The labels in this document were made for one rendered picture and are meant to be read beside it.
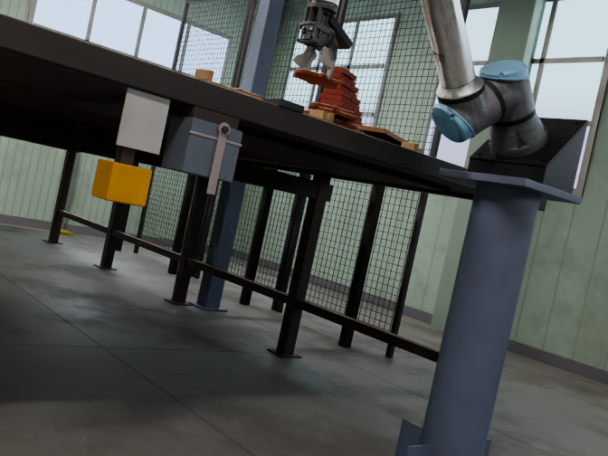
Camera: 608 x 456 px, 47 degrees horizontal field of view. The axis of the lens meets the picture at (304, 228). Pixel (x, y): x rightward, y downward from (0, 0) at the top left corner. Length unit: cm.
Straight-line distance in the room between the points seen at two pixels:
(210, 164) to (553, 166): 86
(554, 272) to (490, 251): 322
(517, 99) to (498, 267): 43
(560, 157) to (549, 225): 324
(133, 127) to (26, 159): 516
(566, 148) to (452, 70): 39
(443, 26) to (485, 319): 74
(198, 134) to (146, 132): 11
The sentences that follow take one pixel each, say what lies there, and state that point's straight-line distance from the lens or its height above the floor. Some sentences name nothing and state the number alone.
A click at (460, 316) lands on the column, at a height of 50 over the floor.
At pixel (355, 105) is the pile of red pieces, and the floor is 117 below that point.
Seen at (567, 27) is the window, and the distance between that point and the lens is 545.
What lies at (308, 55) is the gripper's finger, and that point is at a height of 112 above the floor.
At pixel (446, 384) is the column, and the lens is 190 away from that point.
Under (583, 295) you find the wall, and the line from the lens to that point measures 495.
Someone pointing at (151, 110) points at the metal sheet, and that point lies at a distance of 151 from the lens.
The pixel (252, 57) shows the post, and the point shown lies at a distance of 410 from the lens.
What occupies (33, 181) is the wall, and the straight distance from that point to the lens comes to 667.
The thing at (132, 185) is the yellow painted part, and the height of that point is 66.
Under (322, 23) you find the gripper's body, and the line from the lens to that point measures 203.
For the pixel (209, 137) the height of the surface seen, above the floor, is 80.
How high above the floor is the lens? 69
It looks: 2 degrees down
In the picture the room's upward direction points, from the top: 12 degrees clockwise
